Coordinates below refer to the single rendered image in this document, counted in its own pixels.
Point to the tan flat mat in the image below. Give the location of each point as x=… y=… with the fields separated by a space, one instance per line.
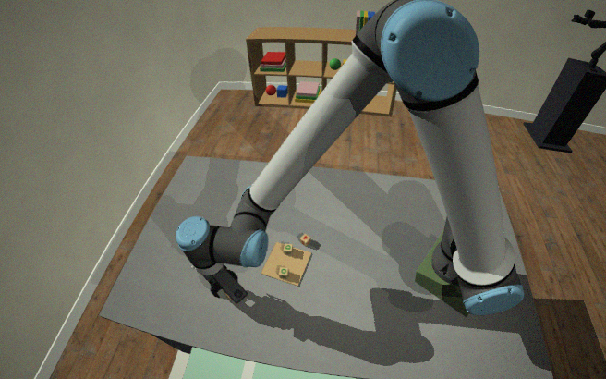
x=296 y=263

